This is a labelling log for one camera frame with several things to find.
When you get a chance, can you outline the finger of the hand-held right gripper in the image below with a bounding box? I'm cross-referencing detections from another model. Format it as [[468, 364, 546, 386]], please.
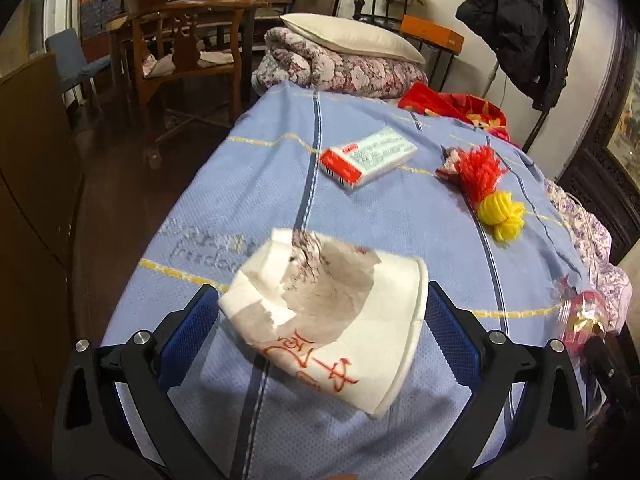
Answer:
[[582, 334, 640, 413]]

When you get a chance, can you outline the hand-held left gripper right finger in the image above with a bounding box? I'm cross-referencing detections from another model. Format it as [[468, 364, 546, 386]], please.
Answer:
[[425, 281, 588, 480]]

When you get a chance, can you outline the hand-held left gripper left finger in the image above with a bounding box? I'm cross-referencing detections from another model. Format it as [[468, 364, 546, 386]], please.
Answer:
[[52, 284, 223, 480]]

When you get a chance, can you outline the red snack packet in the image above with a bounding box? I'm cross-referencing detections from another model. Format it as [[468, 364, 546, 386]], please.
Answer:
[[557, 287, 618, 358]]

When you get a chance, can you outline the white printed paper cup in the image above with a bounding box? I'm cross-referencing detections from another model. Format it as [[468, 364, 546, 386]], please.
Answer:
[[217, 227, 431, 420]]

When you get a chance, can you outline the red and yellow tassel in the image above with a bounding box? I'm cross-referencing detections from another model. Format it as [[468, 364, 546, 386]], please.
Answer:
[[435, 144, 527, 243]]

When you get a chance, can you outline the red and white medicine box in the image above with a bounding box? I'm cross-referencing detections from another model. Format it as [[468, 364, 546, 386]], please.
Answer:
[[320, 126, 418, 191]]

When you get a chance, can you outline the blue checked bedsheet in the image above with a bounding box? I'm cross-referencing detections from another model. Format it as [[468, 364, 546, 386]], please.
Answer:
[[100, 80, 593, 480]]

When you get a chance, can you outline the purple floral quilt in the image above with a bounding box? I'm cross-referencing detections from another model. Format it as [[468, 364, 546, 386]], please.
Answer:
[[542, 180, 633, 331]]

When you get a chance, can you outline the wooden cabinet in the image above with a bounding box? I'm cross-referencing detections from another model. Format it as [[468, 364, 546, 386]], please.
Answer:
[[0, 52, 86, 436]]

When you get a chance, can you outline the red blanket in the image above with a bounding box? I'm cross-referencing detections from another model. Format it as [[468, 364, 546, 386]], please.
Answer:
[[398, 81, 511, 146]]

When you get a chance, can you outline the folded floral quilt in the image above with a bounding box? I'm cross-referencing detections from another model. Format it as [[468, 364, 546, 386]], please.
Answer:
[[251, 27, 430, 100]]

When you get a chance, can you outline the white chair cushion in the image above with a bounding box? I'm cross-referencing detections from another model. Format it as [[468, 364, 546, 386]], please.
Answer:
[[142, 50, 236, 78]]

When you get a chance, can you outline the wooden armchair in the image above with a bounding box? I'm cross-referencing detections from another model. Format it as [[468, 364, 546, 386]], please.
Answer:
[[122, 0, 246, 163]]

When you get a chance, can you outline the orange box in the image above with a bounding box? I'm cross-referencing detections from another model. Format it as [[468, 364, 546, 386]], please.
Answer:
[[400, 14, 466, 53]]

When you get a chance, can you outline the blue chair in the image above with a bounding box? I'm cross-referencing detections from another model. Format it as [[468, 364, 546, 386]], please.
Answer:
[[45, 28, 113, 111]]

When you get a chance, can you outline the cream pillow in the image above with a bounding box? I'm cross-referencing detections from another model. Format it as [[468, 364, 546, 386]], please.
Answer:
[[280, 12, 427, 65]]

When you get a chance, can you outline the black jacket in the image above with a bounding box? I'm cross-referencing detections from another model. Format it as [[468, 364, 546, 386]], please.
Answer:
[[455, 0, 581, 111]]

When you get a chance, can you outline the shelf with boxes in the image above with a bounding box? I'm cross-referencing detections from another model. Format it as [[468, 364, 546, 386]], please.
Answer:
[[77, 0, 131, 41]]

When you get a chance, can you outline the black metal bed frame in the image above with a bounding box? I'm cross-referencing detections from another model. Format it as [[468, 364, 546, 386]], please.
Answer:
[[522, 0, 588, 151]]

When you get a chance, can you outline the leaning picture frame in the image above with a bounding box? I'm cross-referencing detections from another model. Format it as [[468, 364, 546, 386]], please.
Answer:
[[291, 0, 342, 16]]

